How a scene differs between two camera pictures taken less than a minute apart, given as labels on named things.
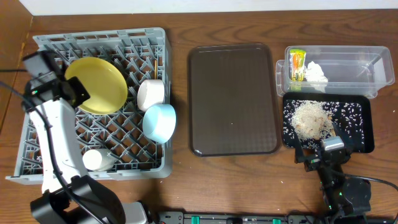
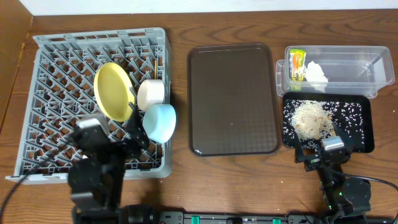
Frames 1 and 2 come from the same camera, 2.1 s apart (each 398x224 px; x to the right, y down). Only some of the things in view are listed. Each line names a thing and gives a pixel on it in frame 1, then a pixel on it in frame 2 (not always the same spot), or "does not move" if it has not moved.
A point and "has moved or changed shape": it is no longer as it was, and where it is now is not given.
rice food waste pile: [311, 121] does not move
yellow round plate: [104, 81] has moved or changed shape
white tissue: [314, 76] does not move
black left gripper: [78, 92] -> [123, 144]
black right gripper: [319, 159] does not move
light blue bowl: [159, 122] does not move
